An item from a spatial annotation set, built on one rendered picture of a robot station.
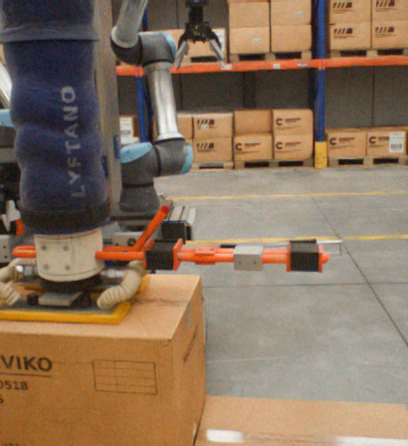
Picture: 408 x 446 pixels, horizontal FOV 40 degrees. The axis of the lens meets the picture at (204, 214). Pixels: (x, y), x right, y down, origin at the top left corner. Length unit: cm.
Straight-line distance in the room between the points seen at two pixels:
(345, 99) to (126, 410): 902
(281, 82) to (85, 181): 867
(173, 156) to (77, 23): 82
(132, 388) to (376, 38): 789
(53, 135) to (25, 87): 12
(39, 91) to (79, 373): 66
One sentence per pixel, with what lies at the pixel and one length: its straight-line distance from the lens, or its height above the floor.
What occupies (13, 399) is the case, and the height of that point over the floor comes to 76.
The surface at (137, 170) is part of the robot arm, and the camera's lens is 199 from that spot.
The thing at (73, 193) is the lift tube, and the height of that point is 125.
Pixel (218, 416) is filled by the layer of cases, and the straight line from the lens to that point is 173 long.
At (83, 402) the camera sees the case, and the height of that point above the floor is 77.
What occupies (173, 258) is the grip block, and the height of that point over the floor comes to 108.
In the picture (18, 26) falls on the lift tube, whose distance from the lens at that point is 135.
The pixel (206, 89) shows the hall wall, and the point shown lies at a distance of 989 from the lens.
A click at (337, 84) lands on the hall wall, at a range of 1005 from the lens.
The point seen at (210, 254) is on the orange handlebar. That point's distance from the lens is 137.
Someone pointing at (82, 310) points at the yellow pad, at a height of 97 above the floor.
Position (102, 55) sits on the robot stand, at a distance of 218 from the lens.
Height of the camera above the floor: 152
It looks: 14 degrees down
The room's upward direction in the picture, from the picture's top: 2 degrees counter-clockwise
